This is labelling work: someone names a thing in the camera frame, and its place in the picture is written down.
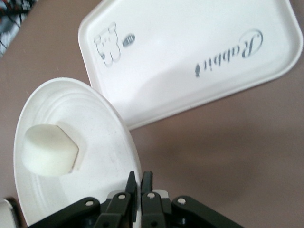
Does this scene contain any white round plate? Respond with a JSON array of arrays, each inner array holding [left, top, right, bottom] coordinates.
[[13, 76, 143, 227]]

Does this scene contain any white steamed bun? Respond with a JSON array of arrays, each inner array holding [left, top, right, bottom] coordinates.
[[21, 123, 79, 177]]

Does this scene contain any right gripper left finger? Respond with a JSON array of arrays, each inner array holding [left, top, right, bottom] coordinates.
[[28, 171, 138, 228]]

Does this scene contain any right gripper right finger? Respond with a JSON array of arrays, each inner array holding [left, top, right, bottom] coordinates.
[[140, 171, 240, 228]]

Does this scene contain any brown table cover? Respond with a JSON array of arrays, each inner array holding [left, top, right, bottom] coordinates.
[[0, 0, 304, 228]]

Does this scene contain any white rabbit print tray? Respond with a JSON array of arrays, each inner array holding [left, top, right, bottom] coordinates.
[[78, 0, 304, 131]]

